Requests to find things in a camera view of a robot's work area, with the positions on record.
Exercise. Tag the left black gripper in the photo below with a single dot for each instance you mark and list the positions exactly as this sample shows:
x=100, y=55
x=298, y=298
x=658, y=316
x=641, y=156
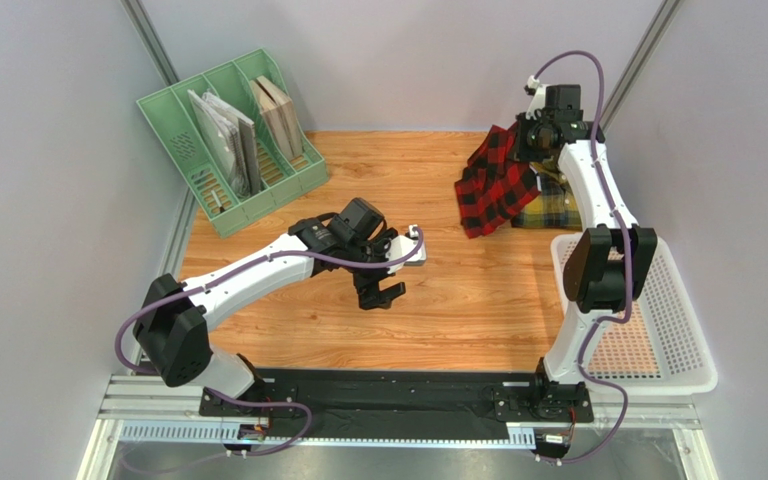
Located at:
x=370, y=299

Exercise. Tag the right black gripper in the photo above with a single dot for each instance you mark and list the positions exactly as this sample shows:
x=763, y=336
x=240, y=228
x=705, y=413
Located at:
x=530, y=143

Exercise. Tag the red black plaid shirt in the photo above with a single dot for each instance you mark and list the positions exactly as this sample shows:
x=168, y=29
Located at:
x=494, y=188

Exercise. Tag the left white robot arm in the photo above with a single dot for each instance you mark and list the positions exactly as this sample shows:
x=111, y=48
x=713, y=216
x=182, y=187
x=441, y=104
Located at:
x=174, y=324

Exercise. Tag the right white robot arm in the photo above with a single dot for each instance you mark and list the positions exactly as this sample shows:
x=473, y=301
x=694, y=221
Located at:
x=608, y=267

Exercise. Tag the yellow plaid folded shirt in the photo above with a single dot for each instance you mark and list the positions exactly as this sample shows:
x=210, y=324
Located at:
x=555, y=207

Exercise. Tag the brown books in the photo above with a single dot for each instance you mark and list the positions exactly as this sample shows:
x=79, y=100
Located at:
x=277, y=109

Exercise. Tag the green file organizer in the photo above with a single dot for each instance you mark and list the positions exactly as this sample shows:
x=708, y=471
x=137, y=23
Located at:
x=171, y=116

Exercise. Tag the grey spiral notebooks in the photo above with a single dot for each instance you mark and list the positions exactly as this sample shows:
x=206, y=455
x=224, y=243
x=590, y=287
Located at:
x=231, y=139

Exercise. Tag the white plastic basket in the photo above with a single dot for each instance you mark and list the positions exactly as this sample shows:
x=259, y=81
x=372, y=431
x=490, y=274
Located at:
x=660, y=351

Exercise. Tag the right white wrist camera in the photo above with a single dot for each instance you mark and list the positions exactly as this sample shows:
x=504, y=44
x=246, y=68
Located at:
x=537, y=91

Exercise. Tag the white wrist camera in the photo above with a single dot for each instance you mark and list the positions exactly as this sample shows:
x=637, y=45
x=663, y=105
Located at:
x=407, y=250
x=537, y=91

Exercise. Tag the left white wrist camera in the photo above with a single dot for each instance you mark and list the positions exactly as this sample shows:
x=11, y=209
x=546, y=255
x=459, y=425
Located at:
x=407, y=250

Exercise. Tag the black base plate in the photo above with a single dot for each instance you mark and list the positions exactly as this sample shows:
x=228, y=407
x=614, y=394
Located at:
x=423, y=405

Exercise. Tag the aluminium frame rail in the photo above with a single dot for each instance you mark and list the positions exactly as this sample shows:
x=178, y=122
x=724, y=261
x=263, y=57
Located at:
x=142, y=409

